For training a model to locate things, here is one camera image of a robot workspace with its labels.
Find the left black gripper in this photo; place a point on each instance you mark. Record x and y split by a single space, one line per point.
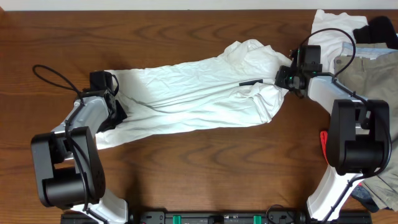
117 115

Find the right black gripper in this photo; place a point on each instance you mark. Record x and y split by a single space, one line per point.
282 77

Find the white t-shirt with black tag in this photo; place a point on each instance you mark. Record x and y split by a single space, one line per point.
235 89

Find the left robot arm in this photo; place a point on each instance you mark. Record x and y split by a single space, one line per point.
68 171

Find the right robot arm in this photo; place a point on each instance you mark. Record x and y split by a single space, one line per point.
358 144

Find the grey khaki trousers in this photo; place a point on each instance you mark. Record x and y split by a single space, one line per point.
377 79

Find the black garment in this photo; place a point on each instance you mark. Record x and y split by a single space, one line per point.
379 30

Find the navy red shorts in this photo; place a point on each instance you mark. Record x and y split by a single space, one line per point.
359 193

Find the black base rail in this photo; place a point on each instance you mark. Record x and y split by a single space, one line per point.
274 215

